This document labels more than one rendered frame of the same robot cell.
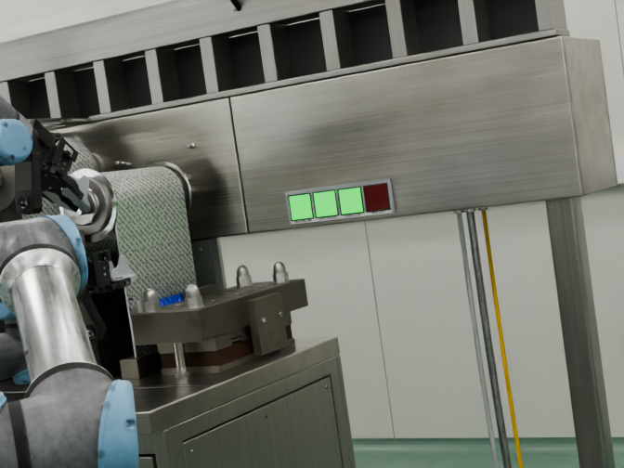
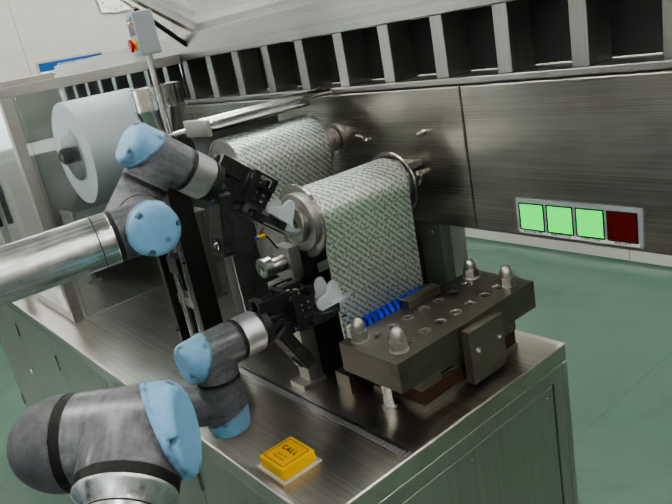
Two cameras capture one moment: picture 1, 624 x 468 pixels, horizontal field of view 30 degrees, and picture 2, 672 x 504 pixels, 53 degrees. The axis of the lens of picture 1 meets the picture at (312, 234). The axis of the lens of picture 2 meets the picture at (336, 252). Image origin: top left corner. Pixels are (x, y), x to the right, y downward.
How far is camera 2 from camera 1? 1.24 m
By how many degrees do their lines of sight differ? 27
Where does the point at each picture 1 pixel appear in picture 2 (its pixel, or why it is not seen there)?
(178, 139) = (409, 123)
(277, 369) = (488, 407)
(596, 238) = not seen: outside the picture
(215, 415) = (409, 487)
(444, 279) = not seen: outside the picture
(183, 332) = (385, 378)
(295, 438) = (507, 464)
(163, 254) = (384, 259)
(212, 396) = (404, 472)
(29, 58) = (280, 25)
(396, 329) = not seen: hidden behind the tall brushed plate
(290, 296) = (514, 306)
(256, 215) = (485, 214)
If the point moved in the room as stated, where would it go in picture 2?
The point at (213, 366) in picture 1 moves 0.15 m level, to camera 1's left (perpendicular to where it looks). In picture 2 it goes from (419, 403) to (344, 401)
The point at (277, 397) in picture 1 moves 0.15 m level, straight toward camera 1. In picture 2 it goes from (487, 435) to (479, 489)
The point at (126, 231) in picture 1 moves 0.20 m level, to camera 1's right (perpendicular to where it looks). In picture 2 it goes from (339, 249) to (441, 243)
